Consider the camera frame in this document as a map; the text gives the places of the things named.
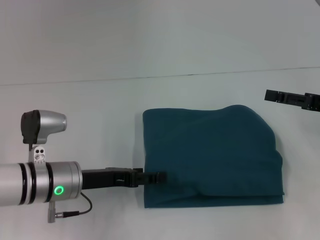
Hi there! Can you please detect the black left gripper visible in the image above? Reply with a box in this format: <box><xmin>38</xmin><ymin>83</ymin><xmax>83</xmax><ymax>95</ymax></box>
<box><xmin>80</xmin><ymin>167</ymin><xmax>168</xmax><ymax>191</ymax></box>

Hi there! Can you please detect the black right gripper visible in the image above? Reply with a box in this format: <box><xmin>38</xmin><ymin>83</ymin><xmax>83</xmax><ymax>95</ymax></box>
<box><xmin>264</xmin><ymin>89</ymin><xmax>320</xmax><ymax>112</ymax></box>

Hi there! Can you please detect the teal blue printed t-shirt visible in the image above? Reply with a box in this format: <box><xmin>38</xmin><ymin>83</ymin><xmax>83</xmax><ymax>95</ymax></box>
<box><xmin>142</xmin><ymin>104</ymin><xmax>286</xmax><ymax>210</ymax></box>

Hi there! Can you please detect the left arm dark cable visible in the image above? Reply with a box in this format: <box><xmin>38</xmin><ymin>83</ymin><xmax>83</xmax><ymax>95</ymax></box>
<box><xmin>47</xmin><ymin>191</ymin><xmax>94</xmax><ymax>224</ymax></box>

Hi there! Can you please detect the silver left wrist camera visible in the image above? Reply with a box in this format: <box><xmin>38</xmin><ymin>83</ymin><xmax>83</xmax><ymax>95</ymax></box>
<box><xmin>20</xmin><ymin>109</ymin><xmax>68</xmax><ymax>165</ymax></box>

